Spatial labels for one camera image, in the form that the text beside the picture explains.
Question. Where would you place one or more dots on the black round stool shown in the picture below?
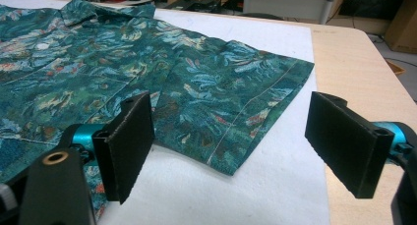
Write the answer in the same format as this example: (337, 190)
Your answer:
(262, 16)

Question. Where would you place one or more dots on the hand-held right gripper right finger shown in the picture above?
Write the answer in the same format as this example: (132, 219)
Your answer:
(347, 143)

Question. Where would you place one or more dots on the teal floral shirt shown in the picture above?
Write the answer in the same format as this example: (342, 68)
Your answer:
(203, 71)

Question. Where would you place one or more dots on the large cardboard box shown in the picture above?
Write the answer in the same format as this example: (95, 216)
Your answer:
(403, 25)

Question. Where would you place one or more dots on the white foam mat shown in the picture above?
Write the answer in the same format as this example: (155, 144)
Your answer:
(262, 192)

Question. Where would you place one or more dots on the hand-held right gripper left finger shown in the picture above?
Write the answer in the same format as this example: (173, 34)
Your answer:
(126, 149)

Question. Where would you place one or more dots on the orange wicker basket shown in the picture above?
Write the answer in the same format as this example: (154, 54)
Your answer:
(396, 68)

